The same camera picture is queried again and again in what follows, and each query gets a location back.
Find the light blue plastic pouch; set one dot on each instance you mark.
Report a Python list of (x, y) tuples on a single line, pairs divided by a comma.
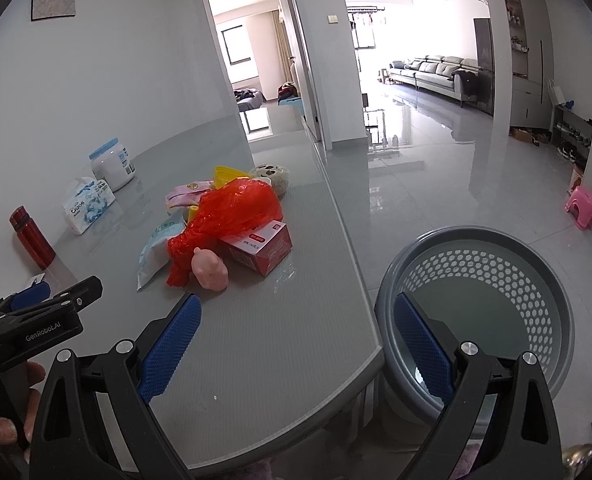
[(154, 255)]

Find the yellow plastic lid frame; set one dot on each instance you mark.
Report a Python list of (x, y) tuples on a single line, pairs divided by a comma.
[(224, 174)]

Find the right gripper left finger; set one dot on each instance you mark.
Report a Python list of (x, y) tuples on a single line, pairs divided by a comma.
[(94, 419)]

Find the beige plush toy head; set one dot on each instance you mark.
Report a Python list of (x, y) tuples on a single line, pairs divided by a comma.
[(277, 176)]

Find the white blue tissue pack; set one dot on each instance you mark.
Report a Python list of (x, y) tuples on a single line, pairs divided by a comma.
[(85, 201)]

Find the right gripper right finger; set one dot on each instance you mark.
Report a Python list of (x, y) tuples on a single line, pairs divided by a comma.
[(521, 440)]

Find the grey perforated trash basket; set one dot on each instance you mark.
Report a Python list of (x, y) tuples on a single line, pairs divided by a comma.
[(487, 287)]

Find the person's left hand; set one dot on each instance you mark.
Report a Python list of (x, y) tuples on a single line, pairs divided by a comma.
[(19, 402)]

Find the red water bottle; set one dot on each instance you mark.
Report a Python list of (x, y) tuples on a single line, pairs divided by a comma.
[(32, 239)]

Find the red plastic bag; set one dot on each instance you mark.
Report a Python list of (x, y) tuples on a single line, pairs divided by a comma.
[(240, 206)]

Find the pink plastic stool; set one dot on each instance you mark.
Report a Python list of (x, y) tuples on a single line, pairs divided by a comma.
[(580, 203)]

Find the pink snack packet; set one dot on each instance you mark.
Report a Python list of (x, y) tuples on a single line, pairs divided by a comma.
[(188, 195)]

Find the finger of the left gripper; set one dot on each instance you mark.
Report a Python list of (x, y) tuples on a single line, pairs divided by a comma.
[(29, 297), (73, 299)]

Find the cardboard box on floor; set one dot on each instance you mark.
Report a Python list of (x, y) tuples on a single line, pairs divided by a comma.
[(522, 135)]

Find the grey sofa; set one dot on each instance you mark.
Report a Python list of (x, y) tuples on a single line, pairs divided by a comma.
[(450, 76)]

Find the shoe rack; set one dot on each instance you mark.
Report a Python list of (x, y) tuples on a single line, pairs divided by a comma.
[(571, 135)]

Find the bed in far room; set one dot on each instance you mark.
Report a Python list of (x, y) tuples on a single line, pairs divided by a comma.
[(249, 99)]

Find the red white cardboard box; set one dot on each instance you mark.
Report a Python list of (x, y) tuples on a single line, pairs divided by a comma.
[(261, 250)]

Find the white jar blue lid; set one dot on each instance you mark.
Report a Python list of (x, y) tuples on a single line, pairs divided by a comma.
[(111, 162)]

